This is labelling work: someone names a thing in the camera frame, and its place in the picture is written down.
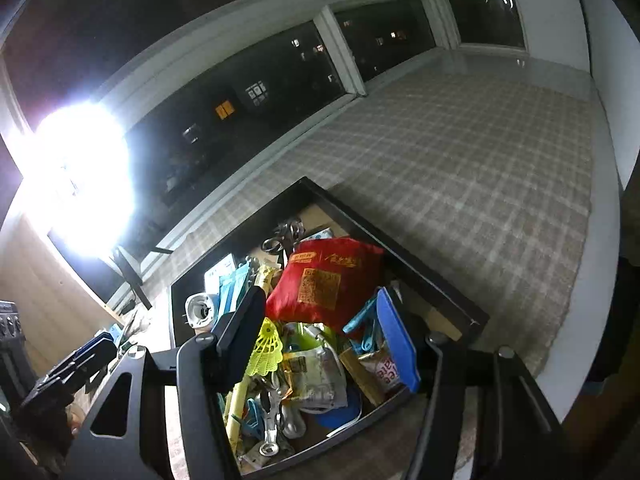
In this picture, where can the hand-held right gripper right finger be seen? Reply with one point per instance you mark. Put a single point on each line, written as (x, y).
(395, 340)

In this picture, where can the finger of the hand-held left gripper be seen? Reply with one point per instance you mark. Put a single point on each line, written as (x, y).
(60, 390)
(90, 350)

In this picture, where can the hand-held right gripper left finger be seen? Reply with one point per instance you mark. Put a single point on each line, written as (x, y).
(235, 335)

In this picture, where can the yellow plastic shuttlecock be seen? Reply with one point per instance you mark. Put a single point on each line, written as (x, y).
(267, 347)

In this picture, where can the black storage box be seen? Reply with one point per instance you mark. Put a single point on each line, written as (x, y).
(440, 290)

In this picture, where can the blue clothespin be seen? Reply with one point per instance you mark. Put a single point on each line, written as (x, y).
(362, 320)

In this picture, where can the white round gadget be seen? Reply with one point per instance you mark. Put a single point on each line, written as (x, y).
(200, 310)

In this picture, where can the white plastic bag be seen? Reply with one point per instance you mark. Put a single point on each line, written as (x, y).
(134, 324)

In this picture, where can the blue blister pack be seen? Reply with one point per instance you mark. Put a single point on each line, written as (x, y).
(230, 280)

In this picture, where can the long yellow packet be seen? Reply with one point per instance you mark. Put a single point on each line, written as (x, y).
(234, 410)

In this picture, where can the silver snack packet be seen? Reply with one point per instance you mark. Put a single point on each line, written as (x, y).
(315, 375)

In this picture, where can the blue round lid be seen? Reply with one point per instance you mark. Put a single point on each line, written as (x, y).
(340, 410)

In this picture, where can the red fabric bag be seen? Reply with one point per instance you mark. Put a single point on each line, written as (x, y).
(325, 280)

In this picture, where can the metal scissors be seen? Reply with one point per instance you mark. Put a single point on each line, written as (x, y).
(282, 237)

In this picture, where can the light blue packet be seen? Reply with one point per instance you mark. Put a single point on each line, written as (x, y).
(320, 235)

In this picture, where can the bright lamp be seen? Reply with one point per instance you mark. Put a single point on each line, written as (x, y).
(80, 180)

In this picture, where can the white window frame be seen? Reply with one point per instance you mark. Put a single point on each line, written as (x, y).
(345, 65)

